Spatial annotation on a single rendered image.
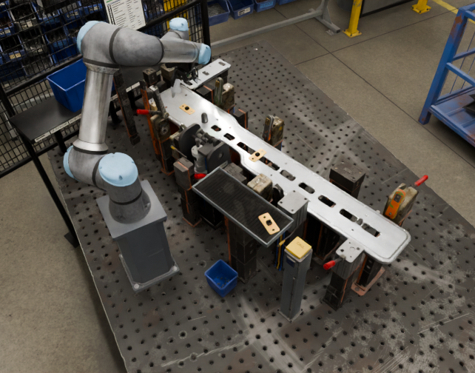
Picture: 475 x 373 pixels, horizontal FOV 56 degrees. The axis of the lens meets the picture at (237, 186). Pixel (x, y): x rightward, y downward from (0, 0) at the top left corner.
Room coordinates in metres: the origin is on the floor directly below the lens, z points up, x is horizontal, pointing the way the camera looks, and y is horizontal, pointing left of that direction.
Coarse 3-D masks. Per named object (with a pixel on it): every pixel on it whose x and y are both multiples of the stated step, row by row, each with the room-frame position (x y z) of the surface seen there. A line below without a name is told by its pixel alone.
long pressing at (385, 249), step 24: (168, 96) 1.83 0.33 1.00; (192, 96) 1.82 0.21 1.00; (192, 120) 1.64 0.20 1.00; (216, 120) 1.64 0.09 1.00; (264, 144) 1.46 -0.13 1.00; (264, 168) 1.31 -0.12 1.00; (288, 168) 1.31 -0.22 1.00; (288, 192) 1.17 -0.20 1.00; (336, 192) 1.16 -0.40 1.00; (312, 216) 1.05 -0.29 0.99; (336, 216) 1.04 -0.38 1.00; (360, 216) 1.04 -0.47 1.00; (360, 240) 0.93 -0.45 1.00; (384, 240) 0.92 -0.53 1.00; (408, 240) 0.92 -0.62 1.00
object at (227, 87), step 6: (228, 84) 1.85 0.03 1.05; (228, 90) 1.81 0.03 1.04; (234, 90) 1.83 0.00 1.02; (222, 96) 1.78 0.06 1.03; (228, 96) 1.80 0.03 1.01; (234, 96) 1.83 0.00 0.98; (222, 102) 1.78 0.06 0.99; (228, 102) 1.80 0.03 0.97; (234, 102) 1.83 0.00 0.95; (222, 108) 1.78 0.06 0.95; (228, 108) 1.81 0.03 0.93
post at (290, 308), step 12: (288, 252) 0.80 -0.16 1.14; (288, 264) 0.79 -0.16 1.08; (300, 264) 0.76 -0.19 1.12; (288, 276) 0.79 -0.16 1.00; (300, 276) 0.77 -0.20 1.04; (288, 288) 0.78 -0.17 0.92; (300, 288) 0.79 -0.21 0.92; (288, 300) 0.78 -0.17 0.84; (300, 300) 0.80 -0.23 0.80; (288, 312) 0.77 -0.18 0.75; (300, 312) 0.79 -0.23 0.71
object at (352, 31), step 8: (360, 0) 4.05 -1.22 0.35; (368, 0) 4.14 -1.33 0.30; (376, 0) 4.19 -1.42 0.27; (384, 0) 4.24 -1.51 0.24; (392, 0) 4.30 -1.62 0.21; (400, 0) 4.37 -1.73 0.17; (408, 0) 4.38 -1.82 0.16; (424, 0) 4.46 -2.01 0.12; (352, 8) 4.08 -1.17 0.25; (360, 8) 4.06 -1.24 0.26; (368, 8) 4.15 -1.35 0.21; (376, 8) 4.20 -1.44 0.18; (384, 8) 4.23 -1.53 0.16; (416, 8) 4.50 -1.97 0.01; (424, 8) 4.47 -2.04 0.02; (352, 16) 4.07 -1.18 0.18; (360, 16) 4.10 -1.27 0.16; (352, 24) 4.05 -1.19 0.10; (344, 32) 4.09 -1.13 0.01; (352, 32) 4.05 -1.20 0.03
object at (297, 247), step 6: (294, 240) 0.83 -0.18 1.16; (300, 240) 0.83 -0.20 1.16; (288, 246) 0.81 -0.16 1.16; (294, 246) 0.80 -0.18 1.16; (300, 246) 0.80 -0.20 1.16; (306, 246) 0.80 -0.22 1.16; (294, 252) 0.78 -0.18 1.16; (300, 252) 0.78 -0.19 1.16; (306, 252) 0.78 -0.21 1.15; (300, 258) 0.76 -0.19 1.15
